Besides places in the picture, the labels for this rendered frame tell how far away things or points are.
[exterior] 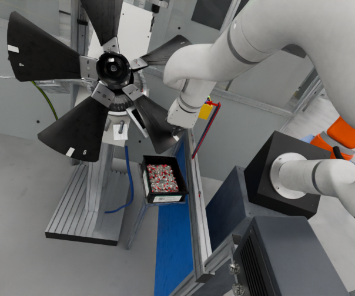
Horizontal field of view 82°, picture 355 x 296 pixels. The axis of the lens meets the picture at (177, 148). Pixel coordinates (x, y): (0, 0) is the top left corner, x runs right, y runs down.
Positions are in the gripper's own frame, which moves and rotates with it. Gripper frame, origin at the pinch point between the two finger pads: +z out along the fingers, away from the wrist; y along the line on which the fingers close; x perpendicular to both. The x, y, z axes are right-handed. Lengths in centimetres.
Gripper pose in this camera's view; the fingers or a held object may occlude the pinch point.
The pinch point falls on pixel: (174, 130)
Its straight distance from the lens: 81.9
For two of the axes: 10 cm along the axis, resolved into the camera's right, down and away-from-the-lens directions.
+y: -9.5, -2.3, -2.3
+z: -3.2, 5.1, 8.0
